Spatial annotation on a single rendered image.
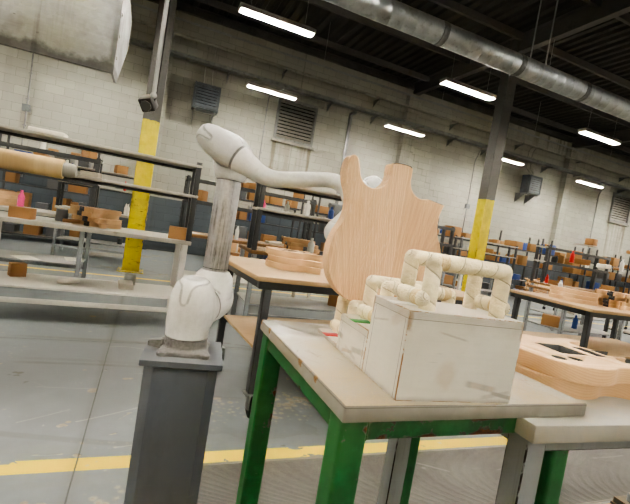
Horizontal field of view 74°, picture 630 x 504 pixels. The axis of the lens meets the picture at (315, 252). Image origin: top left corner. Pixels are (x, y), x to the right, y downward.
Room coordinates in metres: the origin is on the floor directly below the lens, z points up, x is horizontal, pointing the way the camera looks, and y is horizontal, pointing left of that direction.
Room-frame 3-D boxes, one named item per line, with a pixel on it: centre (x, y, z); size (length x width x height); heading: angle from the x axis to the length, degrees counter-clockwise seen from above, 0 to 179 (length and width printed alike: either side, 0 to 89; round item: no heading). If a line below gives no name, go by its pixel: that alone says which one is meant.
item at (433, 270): (0.80, -0.23, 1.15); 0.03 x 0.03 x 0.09
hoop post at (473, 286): (0.93, -0.36, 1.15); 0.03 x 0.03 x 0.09
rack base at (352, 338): (1.02, -0.25, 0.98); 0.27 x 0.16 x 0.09; 110
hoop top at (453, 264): (0.83, -0.31, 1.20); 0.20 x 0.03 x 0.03; 109
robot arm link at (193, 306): (1.53, 0.42, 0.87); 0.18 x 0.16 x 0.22; 173
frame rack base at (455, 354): (0.87, -0.29, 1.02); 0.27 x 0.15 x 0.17; 110
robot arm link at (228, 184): (1.73, 0.39, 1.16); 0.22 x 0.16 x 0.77; 173
